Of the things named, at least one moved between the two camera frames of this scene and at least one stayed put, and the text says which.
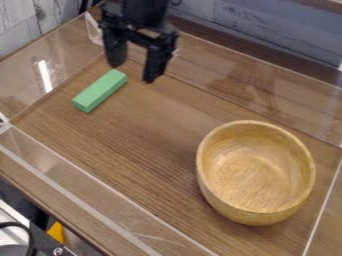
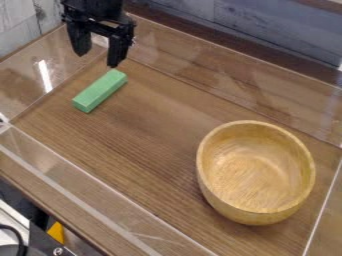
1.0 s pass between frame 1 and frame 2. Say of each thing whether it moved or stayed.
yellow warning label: stayed
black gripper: moved
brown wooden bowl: stayed
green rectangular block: stayed
